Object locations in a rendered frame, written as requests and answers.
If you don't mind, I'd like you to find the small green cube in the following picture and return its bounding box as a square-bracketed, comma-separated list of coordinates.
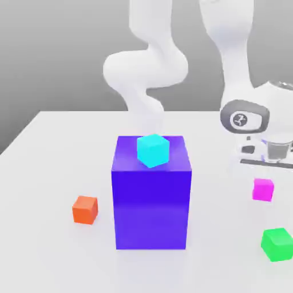
[260, 227, 293, 263]

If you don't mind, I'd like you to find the large blue box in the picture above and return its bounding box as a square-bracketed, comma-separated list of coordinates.
[111, 135, 192, 251]

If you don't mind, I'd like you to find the small orange cube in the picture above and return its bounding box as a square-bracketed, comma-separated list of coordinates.
[72, 195, 98, 225]

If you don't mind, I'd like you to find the small magenta cube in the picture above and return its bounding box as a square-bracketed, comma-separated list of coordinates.
[252, 178, 275, 203]

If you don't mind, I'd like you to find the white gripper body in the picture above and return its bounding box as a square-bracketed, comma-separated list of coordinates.
[237, 158, 293, 177]

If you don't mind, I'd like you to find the small cyan cube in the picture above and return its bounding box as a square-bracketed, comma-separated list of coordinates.
[136, 133, 171, 169]

